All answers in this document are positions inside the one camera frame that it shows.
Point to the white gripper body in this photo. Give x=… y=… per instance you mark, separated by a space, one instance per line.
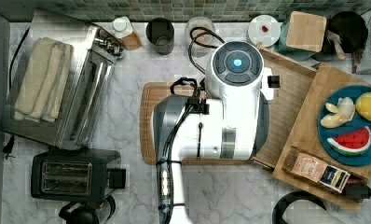
x=270 y=83

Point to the wooden drawer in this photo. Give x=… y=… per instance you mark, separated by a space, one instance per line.
x=295 y=80

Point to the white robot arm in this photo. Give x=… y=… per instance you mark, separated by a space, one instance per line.
x=225 y=119

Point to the white round lid container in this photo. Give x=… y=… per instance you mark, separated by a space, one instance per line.
x=264 y=29

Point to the teal canister with wooden lid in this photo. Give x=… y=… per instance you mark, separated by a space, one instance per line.
x=302 y=35

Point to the toy peeled banana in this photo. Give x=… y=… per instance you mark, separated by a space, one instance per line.
x=338 y=114

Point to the glass jar with powder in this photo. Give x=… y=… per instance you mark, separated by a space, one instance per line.
x=194 y=27

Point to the wooden tea bag box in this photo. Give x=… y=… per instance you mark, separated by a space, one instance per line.
x=332 y=178

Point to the toy lemon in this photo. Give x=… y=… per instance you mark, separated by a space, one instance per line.
x=370 y=106

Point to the toy watermelon slice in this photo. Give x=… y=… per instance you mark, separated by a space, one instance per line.
x=352 y=144

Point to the wooden cutting board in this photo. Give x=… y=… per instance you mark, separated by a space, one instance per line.
x=154 y=93

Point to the dark grey cup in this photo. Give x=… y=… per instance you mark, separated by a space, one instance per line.
x=160 y=34

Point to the blue plate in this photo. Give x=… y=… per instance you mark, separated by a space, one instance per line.
x=358 y=122

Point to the black curved headband object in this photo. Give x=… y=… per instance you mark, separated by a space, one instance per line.
x=289 y=198

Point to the white bottle with wooden base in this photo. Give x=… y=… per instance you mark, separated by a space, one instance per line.
x=125 y=32

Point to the stainless steel toaster oven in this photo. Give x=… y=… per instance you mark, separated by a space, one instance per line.
x=95 y=54

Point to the black kettle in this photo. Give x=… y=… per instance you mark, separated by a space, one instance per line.
x=89 y=212

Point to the black toaster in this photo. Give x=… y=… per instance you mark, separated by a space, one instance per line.
x=84 y=175

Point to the folded beige towel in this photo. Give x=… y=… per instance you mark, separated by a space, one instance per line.
x=42 y=88

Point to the black power plug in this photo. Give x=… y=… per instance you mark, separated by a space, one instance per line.
x=7 y=149

